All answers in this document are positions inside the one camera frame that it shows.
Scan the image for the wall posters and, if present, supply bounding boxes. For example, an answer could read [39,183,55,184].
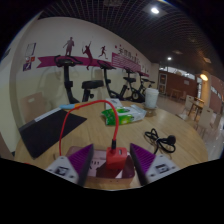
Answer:
[22,42,37,72]

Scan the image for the red charging cable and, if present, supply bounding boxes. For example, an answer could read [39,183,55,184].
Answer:
[58,99,121,158]

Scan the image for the light wooden chair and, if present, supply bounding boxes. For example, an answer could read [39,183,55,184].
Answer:
[19,91,48,123]

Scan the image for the green wet wipes pack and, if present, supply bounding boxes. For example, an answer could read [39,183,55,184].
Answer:
[101,104,148,127]

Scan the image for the blue and orange marker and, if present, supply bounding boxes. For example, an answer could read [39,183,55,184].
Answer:
[58,102,82,111]

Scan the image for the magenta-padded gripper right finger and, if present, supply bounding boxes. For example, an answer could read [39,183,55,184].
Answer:
[129,142,181,186]

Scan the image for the pink power strip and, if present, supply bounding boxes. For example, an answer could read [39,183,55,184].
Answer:
[65,145,136,181]

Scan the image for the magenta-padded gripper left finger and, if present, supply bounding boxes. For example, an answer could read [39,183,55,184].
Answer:
[44,143,95,186]

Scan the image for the ceiling lights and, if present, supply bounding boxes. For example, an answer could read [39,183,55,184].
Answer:
[149,5,210,83]

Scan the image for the black power cord with plug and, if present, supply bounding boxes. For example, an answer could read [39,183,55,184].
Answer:
[143,127,177,155]

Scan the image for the small white box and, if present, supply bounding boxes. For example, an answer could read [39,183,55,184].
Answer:
[104,97,123,111]

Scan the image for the round wooden coaster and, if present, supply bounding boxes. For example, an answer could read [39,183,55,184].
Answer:
[142,105,159,118]

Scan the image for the wooden chairs and tables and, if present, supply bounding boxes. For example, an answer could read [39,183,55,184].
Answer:
[172,88,222,135]

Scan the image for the black mouse pad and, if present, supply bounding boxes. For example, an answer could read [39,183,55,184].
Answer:
[17,109,89,160]

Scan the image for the exercise bikes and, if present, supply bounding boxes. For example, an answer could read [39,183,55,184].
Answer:
[53,54,156,105]

